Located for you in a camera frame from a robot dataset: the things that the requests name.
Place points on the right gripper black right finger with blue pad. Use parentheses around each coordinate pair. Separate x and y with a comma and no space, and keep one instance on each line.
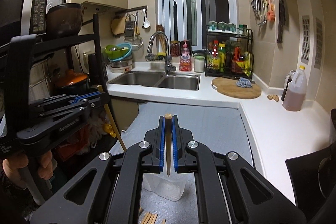
(223,179)

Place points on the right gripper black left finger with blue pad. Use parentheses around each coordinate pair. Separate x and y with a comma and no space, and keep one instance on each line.
(108,189)

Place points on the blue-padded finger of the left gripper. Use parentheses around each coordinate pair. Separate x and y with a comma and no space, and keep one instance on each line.
(62,103)

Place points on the dark metal chopstick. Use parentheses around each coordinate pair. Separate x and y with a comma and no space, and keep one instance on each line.
(168,141)

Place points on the chrome kitchen faucet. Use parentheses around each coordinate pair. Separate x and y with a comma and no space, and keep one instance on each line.
(168,66)

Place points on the person's left hand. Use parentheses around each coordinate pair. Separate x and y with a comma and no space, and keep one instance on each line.
(14,164)

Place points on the orange ceramic pot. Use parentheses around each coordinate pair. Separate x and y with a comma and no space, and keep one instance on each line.
(72,80)

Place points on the wooden chopstick pair left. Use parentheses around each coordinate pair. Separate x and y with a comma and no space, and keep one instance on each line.
(147,217)

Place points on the clear plastic utensil holder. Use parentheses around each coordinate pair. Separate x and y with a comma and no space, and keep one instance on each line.
(170,188)

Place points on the black metal shelf rack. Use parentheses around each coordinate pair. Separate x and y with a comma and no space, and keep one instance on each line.
(44,45)

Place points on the grey textured table mat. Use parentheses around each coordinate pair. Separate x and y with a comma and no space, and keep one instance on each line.
(171,142)

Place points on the stacked green blue colander bowls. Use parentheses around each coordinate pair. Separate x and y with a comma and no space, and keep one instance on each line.
(120,57)

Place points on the dark brown bowl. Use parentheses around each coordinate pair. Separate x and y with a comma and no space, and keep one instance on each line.
(64,20)

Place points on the hanging metal grater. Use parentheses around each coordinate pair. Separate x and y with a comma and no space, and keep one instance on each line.
(129,27)

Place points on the hanging wooden board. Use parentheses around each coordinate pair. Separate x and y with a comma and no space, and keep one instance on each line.
(118,25)

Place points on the ginger piece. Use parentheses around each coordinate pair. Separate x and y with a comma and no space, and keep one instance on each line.
(274,97)

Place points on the round wooden cutting board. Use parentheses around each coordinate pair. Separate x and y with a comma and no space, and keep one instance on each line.
(229,88)

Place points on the silver black microwave oven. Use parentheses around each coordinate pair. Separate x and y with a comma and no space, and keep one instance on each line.
(23,17)

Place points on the blue grey dish cloth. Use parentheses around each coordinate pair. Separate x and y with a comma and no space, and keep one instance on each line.
(244,83)

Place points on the large cooking oil jug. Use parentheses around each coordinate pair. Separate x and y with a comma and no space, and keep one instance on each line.
(296,90)

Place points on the hanging white ladle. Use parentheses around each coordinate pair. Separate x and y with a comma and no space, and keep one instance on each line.
(146,22)

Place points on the red chili jar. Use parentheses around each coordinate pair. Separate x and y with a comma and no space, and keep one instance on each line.
(174,48)

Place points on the red dish soap bottle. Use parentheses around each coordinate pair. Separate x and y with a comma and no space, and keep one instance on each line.
(185,63)

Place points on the white lidded jar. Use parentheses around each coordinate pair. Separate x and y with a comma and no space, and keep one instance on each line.
(199,61)

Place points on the black spice rack with bottles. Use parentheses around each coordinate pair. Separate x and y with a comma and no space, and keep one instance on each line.
(229,50)

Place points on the hanging utensils on wall hooks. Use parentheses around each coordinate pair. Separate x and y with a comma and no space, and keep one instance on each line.
(263,11)

